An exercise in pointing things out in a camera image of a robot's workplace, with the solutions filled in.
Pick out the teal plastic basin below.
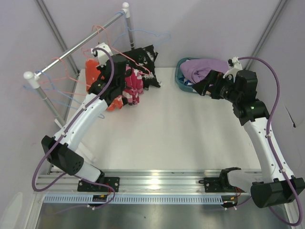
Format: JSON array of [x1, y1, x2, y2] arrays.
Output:
[[174, 58, 203, 94]]

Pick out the white slotted cable duct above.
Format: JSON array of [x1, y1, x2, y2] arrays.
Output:
[[44, 193, 226, 205]]

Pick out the orange trousers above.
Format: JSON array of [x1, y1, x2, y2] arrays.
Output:
[[85, 59, 123, 112]]

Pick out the metal clothes rack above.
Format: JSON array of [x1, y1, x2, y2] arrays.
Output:
[[23, 2, 164, 163]]

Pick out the pink hanger of orange trousers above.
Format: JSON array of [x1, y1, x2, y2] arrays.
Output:
[[36, 57, 89, 104]]

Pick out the purple trousers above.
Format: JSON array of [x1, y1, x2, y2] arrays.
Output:
[[179, 59, 229, 83]]

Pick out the black white trousers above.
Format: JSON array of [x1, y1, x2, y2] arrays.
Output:
[[123, 45, 161, 90]]

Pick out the aluminium mounting rail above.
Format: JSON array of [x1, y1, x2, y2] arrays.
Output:
[[34, 168, 265, 194]]

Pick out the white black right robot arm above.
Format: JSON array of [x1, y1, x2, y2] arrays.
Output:
[[193, 70, 305, 208]]

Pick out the light blue wire hanger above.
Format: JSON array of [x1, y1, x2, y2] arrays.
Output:
[[22, 71, 85, 121]]

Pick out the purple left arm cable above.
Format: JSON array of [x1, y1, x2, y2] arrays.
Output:
[[32, 47, 115, 193]]

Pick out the pink hanger of black trousers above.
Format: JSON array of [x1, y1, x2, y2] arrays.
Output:
[[91, 24, 151, 74]]

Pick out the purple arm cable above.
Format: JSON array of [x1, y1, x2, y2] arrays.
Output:
[[238, 56, 303, 227], [32, 47, 115, 193]]

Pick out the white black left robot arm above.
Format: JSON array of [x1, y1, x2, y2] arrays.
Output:
[[41, 55, 127, 184]]

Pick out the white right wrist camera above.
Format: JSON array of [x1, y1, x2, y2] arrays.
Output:
[[223, 57, 243, 79]]

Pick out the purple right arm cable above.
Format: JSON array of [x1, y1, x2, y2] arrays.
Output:
[[238, 56, 303, 227]]

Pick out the blue white patterned trousers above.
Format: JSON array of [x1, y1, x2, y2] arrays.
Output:
[[180, 76, 194, 87]]

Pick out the pink patterned trousers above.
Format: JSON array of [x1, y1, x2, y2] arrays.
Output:
[[122, 66, 143, 105]]

